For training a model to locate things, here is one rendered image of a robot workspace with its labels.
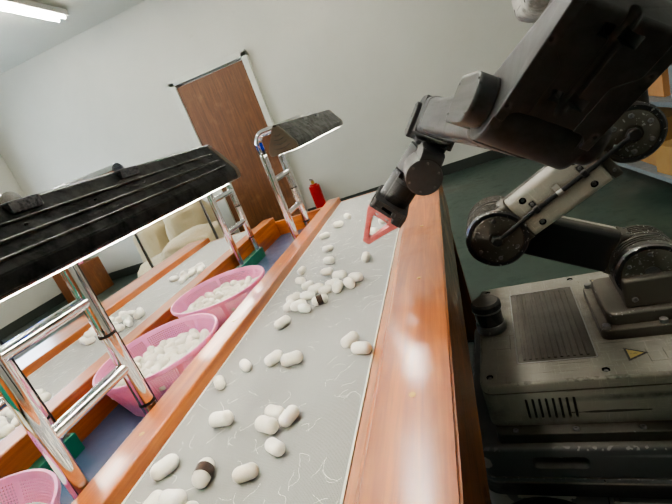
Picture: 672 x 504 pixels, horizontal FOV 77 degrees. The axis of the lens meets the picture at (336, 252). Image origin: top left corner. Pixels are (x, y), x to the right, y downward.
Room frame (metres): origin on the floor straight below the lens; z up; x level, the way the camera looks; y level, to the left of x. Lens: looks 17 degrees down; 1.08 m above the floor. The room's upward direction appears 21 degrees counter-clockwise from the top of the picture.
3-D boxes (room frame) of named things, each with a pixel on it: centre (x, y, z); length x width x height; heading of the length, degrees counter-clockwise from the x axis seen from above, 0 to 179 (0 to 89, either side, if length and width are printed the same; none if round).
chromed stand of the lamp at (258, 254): (1.57, 0.39, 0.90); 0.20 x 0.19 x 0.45; 161
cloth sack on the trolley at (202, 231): (3.79, 1.15, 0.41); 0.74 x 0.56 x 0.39; 166
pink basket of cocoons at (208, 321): (0.83, 0.42, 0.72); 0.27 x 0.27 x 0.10
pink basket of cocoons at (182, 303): (1.10, 0.34, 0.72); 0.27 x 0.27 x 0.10
